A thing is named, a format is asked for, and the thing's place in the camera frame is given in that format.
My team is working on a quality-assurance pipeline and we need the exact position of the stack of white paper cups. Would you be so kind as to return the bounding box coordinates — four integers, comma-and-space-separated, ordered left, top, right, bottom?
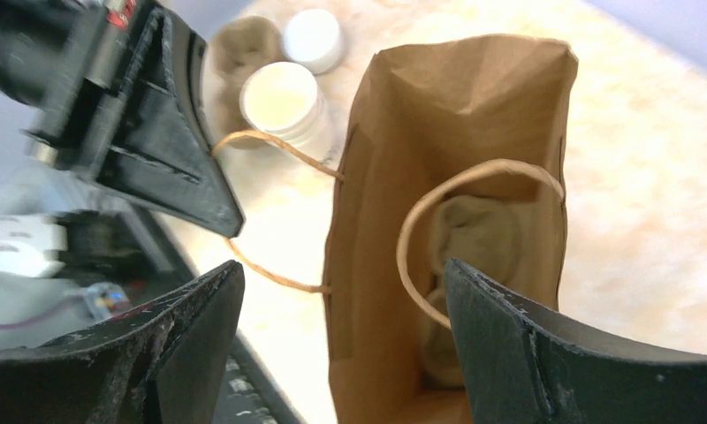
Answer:
239, 62, 336, 162

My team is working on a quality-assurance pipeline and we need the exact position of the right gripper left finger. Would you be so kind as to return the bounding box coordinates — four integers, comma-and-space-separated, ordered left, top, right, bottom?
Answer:
0, 261, 245, 423

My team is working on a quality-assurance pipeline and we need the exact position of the stack of cardboard cup carriers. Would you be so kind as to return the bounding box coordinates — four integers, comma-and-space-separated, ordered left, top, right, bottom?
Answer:
209, 16, 285, 139

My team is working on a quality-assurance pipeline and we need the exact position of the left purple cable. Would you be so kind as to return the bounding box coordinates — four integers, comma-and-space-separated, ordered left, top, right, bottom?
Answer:
0, 292, 91, 332

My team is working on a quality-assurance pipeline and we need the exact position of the brown paper bag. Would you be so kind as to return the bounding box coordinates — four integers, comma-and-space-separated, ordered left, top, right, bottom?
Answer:
320, 34, 578, 423

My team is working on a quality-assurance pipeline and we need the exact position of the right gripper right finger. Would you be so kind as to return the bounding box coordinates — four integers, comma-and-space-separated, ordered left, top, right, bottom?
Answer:
445, 260, 707, 423

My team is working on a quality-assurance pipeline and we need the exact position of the brown cardboard cup carrier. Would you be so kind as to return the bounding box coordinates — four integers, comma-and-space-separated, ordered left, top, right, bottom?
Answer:
420, 195, 522, 389

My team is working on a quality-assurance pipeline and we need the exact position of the stack of white lids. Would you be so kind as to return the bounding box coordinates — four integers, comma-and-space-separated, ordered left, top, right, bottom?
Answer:
282, 8, 344, 75

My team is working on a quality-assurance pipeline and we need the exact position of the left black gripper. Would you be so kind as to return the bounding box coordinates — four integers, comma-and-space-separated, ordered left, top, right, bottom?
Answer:
0, 1, 245, 238

